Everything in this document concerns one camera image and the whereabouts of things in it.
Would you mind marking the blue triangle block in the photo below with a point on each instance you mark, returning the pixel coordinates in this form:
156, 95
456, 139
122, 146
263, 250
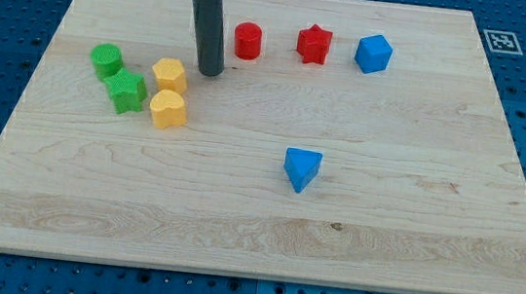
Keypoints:
301, 166

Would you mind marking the red cylinder block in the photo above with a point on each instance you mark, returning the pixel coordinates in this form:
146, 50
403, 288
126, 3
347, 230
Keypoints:
248, 36

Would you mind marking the green star block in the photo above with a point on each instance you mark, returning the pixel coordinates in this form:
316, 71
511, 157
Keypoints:
126, 90

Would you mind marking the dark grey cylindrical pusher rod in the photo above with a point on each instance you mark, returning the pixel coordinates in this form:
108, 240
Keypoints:
208, 21

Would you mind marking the blue cube block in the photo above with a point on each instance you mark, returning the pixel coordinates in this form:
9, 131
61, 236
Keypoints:
373, 54

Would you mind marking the green cylinder block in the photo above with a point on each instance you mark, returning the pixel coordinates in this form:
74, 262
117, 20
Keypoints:
107, 60

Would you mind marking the yellow heart block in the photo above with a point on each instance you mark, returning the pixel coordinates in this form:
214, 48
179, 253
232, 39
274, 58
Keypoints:
168, 109

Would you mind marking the yellow hexagon block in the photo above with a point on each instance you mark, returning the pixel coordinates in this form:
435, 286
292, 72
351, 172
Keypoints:
170, 75

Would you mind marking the red star block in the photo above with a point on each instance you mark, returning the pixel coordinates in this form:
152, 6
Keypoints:
313, 44

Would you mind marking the white fiducial marker tag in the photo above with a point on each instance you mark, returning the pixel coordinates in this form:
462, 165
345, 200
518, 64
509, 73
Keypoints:
502, 42

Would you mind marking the light wooden board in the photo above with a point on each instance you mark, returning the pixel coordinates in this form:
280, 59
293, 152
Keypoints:
419, 191

